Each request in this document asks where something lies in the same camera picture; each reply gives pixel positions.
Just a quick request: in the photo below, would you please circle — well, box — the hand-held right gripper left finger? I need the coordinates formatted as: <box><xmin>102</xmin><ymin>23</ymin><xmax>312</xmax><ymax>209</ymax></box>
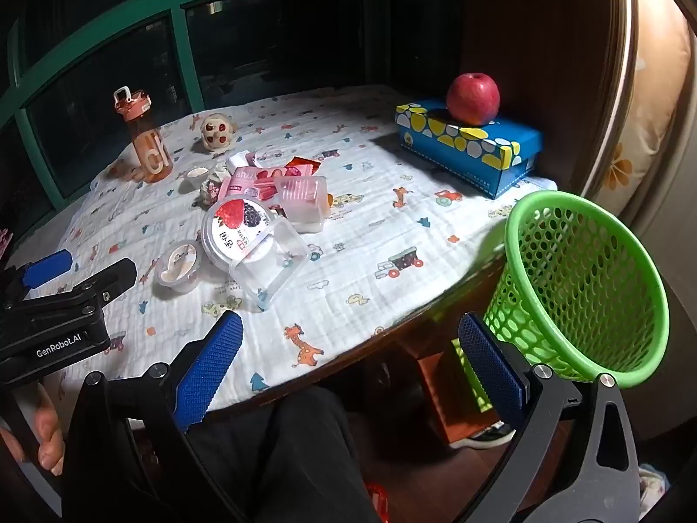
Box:
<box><xmin>60</xmin><ymin>310</ymin><xmax>246</xmax><ymax>523</ymax></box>

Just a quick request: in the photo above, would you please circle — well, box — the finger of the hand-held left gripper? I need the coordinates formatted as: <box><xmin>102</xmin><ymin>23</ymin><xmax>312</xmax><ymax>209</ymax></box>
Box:
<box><xmin>0</xmin><ymin>249</ymin><xmax>73</xmax><ymax>298</ymax></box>
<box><xmin>22</xmin><ymin>258</ymin><xmax>138</xmax><ymax>314</ymax></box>

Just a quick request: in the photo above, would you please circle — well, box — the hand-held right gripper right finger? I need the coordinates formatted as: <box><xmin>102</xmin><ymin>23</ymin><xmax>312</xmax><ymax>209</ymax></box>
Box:
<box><xmin>457</xmin><ymin>312</ymin><xmax>640</xmax><ymax>523</ymax></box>

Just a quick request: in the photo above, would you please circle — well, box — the clear plastic box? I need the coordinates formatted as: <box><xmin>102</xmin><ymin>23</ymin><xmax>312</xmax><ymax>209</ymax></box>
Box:
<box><xmin>229</xmin><ymin>220</ymin><xmax>311</xmax><ymax>312</ymax></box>

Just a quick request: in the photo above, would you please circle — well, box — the green plastic mesh basket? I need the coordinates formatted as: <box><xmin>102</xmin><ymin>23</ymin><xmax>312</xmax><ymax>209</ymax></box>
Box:
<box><xmin>456</xmin><ymin>190</ymin><xmax>671</xmax><ymax>416</ymax></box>

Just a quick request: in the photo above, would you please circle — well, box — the yogurt tub with berry lid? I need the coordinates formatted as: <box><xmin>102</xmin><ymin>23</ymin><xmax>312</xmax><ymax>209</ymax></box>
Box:
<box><xmin>201</xmin><ymin>196</ymin><xmax>282</xmax><ymax>274</ymax></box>

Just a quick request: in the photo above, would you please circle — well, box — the pink snack packet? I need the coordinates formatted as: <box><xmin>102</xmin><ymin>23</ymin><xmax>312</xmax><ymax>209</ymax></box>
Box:
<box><xmin>218</xmin><ymin>166</ymin><xmax>284</xmax><ymax>204</ymax></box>

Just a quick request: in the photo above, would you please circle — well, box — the person's left hand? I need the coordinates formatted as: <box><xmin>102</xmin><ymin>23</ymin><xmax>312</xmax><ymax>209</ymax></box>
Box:
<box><xmin>0</xmin><ymin>387</ymin><xmax>67</xmax><ymax>476</ymax></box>

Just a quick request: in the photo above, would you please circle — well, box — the brown wooden stool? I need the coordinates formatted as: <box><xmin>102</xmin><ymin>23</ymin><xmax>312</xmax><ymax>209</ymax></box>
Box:
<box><xmin>416</xmin><ymin>338</ymin><xmax>507</xmax><ymax>443</ymax></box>

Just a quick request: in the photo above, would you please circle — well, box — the person's shoe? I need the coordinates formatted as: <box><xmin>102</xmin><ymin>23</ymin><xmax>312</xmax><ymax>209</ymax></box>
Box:
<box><xmin>449</xmin><ymin>421</ymin><xmax>519</xmax><ymax>451</ymax></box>

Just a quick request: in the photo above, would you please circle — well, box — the person's black trouser leg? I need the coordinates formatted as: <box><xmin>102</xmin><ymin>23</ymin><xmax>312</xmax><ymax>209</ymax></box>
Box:
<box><xmin>185</xmin><ymin>386</ymin><xmax>383</xmax><ymax>523</ymax></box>

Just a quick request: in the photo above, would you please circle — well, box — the crumpled patterned wrapper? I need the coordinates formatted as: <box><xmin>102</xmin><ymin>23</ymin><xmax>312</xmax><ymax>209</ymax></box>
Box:
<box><xmin>198</xmin><ymin>174</ymin><xmax>225</xmax><ymax>208</ymax></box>

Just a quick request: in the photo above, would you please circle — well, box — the red plastic item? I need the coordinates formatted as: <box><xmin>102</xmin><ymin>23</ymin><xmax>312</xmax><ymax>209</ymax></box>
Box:
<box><xmin>364</xmin><ymin>482</ymin><xmax>394</xmax><ymax>523</ymax></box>

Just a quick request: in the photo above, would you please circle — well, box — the white printed blanket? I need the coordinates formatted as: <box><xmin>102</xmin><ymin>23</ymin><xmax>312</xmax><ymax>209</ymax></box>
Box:
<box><xmin>11</xmin><ymin>84</ymin><xmax>559</xmax><ymax>413</ymax></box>

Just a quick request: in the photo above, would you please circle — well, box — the clear ribbed plastic cup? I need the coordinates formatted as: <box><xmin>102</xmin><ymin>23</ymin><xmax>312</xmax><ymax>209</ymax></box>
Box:
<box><xmin>273</xmin><ymin>175</ymin><xmax>328</xmax><ymax>233</ymax></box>

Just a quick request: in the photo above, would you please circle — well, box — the white paper packet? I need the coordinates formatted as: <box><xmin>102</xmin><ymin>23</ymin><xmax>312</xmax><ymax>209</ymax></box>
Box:
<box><xmin>225</xmin><ymin>151</ymin><xmax>257</xmax><ymax>176</ymax></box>

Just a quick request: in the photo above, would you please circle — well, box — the small beige toy figure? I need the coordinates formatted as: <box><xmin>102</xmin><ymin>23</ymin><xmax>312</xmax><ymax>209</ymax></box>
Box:
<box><xmin>200</xmin><ymin>112</ymin><xmax>238</xmax><ymax>152</ymax></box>

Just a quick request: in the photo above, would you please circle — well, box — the red snack wrapper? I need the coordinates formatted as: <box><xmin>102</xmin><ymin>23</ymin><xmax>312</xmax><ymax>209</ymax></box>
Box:
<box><xmin>285</xmin><ymin>156</ymin><xmax>323</xmax><ymax>178</ymax></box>

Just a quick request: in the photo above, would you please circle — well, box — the blue spotted cardboard box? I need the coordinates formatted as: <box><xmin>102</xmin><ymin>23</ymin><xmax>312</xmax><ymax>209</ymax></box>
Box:
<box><xmin>395</xmin><ymin>99</ymin><xmax>544</xmax><ymax>200</ymax></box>

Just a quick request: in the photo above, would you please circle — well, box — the red apple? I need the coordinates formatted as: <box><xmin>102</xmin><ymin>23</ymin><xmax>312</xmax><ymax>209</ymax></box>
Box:
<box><xmin>447</xmin><ymin>72</ymin><xmax>501</xmax><ymax>126</ymax></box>

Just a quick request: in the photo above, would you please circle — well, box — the floral pillow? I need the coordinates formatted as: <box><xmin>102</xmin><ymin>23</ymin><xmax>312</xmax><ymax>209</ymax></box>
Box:
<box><xmin>591</xmin><ymin>5</ymin><xmax>697</xmax><ymax>214</ymax></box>

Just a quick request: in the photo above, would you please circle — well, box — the green window frame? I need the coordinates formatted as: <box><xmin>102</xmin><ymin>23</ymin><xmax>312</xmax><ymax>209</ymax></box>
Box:
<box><xmin>0</xmin><ymin>0</ymin><xmax>464</xmax><ymax>213</ymax></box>

